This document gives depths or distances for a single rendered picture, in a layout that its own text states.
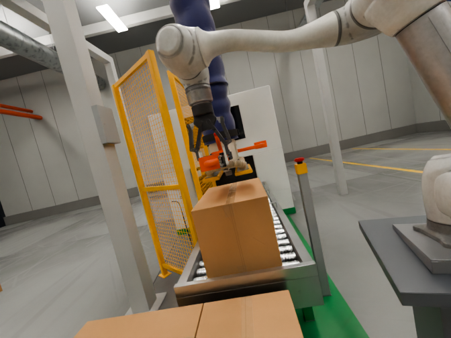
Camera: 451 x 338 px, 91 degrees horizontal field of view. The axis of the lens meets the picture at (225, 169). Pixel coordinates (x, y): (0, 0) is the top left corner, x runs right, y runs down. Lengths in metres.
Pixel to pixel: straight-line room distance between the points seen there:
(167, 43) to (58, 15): 1.79
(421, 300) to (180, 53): 0.88
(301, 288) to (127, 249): 1.42
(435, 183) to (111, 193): 1.94
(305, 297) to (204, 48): 1.12
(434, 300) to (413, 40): 0.64
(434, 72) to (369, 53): 11.50
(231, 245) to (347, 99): 10.51
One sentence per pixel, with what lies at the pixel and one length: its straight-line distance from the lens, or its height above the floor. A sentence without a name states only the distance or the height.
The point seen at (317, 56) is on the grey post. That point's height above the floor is 2.32.
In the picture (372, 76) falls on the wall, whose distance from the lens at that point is 12.05.
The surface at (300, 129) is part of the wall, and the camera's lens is 10.37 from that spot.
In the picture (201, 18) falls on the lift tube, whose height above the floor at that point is 1.94.
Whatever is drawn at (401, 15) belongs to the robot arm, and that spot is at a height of 1.43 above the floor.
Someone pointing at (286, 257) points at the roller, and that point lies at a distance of 1.40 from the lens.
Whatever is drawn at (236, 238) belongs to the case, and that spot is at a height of 0.76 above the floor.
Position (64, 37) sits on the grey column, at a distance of 2.30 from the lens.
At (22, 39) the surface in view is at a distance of 8.14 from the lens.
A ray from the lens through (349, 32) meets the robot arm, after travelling 0.87.
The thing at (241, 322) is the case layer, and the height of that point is 0.54.
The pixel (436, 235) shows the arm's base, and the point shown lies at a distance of 1.01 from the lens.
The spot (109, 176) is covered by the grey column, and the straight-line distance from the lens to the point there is 2.00.
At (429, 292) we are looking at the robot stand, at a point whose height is 0.75.
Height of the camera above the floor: 1.23
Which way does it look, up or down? 5 degrees down
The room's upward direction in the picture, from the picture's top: 13 degrees counter-clockwise
